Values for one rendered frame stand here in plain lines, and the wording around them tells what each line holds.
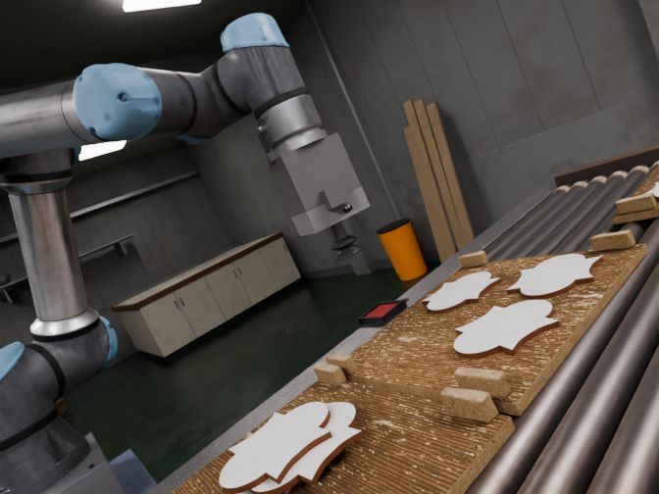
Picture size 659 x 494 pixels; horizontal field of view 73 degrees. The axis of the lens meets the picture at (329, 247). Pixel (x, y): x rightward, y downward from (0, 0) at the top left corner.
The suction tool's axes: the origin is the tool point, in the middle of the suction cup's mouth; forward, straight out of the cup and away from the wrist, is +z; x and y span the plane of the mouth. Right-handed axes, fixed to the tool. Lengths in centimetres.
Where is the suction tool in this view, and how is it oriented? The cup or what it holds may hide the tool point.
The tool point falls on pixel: (348, 254)
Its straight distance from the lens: 59.6
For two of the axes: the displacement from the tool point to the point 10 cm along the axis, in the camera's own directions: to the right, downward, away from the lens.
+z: 4.1, 9.0, 1.3
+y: 8.3, -4.3, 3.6
